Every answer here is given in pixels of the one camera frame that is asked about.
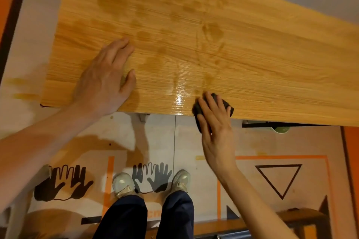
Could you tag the person's right hand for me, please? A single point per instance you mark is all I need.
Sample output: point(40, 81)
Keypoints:
point(218, 140)

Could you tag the person's left hand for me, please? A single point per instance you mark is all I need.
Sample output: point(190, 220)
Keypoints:
point(98, 84)

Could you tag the person's left middle finger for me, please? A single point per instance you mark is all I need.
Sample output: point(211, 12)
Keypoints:
point(117, 46)

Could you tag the person's left thumb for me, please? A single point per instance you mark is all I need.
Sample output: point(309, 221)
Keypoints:
point(129, 80)

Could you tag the person's right thumb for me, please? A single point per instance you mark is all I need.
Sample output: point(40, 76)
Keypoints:
point(204, 128)

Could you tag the person's right middle finger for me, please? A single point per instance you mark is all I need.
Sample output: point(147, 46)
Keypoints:
point(224, 110)

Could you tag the black cleaning cloth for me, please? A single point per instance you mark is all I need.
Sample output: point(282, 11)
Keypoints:
point(197, 107)

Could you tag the person's left forearm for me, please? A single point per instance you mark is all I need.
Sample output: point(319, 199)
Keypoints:
point(33, 149)

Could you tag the person's right forearm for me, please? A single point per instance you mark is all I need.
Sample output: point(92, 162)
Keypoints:
point(252, 208)

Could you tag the person's right beige shoe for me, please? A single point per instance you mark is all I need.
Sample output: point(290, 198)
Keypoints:
point(181, 180)

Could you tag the person's beige shoe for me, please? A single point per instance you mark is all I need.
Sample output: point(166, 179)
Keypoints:
point(123, 184)
point(181, 180)

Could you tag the black bar under table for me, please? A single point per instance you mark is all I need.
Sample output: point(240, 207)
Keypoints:
point(280, 124)

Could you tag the green cup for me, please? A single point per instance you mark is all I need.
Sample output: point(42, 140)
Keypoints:
point(280, 130)

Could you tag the person's left beige shoe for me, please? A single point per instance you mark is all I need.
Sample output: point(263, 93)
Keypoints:
point(123, 184)

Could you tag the grey metal bar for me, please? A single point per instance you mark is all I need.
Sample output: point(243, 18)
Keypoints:
point(230, 234)

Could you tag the dark blue trousers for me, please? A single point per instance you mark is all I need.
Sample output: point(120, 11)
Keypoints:
point(126, 219)

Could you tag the grey table bracket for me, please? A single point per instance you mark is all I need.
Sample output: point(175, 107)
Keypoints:
point(144, 117)

